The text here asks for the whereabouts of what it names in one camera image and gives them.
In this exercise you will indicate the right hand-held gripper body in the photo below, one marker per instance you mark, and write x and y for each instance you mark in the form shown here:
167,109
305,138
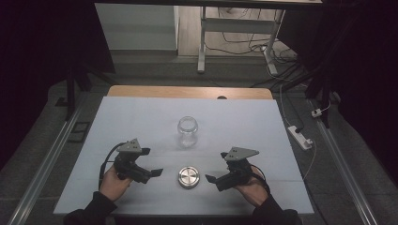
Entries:
237,170

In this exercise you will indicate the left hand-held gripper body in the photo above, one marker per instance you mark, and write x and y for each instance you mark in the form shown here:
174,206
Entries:
130,162

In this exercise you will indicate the silver metal jar lid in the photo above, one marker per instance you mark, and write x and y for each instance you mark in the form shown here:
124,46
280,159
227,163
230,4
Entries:
189,177

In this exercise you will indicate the clear glass jar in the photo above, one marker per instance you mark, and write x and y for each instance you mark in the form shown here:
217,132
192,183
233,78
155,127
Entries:
187,137

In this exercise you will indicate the person's right hand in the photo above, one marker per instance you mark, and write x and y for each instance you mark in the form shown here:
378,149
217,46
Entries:
255,190

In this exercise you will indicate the person's left hand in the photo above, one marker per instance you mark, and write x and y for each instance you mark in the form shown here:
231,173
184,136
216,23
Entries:
112,186

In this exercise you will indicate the white foam board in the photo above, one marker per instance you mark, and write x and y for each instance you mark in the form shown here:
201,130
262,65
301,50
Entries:
250,125

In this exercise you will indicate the wooden table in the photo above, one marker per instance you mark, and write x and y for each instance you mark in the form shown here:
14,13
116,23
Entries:
156,92

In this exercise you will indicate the white power strip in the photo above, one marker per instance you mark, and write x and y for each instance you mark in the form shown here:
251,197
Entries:
299,137

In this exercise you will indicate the black metal stand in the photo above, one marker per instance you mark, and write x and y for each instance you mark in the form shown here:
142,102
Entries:
70,93

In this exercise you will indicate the small white adapter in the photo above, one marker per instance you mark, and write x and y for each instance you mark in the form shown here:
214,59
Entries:
316,112

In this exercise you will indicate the metal floor rail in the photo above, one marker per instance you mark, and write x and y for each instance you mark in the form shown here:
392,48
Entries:
344,170
43,170

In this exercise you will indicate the white metal desk frame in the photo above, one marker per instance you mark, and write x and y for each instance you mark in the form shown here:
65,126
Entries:
237,25

